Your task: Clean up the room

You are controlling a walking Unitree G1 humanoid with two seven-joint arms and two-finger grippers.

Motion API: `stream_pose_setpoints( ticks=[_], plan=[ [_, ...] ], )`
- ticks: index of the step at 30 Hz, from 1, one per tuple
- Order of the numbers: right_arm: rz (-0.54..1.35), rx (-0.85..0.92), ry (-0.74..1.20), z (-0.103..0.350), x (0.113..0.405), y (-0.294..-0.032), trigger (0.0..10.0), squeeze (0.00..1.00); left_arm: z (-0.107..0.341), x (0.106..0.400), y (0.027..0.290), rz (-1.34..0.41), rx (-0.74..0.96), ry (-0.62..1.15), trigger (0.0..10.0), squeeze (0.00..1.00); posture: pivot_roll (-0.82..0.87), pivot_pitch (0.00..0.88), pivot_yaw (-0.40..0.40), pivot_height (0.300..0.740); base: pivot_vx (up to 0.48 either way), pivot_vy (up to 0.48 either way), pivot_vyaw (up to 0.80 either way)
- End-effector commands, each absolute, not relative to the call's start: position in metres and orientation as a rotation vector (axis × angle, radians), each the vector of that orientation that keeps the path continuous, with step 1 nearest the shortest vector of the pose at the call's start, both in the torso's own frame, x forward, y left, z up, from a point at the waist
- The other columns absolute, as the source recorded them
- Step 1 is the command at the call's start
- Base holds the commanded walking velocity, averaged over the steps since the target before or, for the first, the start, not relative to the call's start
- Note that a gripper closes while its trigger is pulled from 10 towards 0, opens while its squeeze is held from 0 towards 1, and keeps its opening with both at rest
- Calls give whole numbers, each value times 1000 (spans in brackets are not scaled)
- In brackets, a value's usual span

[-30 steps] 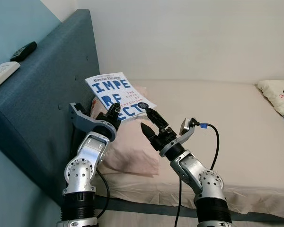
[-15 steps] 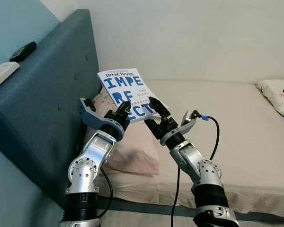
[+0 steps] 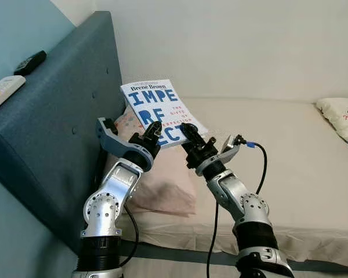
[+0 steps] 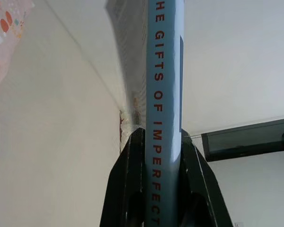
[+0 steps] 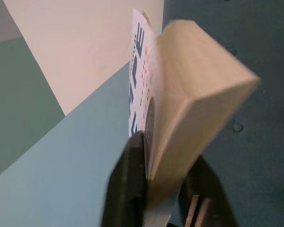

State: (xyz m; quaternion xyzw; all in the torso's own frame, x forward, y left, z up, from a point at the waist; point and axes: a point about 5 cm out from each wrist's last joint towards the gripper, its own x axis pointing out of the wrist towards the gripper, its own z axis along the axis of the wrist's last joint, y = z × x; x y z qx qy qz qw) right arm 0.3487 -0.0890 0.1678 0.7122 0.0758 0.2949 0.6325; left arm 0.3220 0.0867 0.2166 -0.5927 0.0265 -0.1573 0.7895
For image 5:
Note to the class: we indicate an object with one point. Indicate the teal upholstered headboard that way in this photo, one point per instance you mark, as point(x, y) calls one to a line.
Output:
point(262, 165)

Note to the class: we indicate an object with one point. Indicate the white blue printed magazine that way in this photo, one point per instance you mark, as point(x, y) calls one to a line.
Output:
point(191, 94)

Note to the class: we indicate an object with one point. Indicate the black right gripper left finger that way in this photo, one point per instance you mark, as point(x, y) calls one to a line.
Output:
point(125, 184)

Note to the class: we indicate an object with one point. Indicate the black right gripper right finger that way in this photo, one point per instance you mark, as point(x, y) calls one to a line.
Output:
point(213, 201)

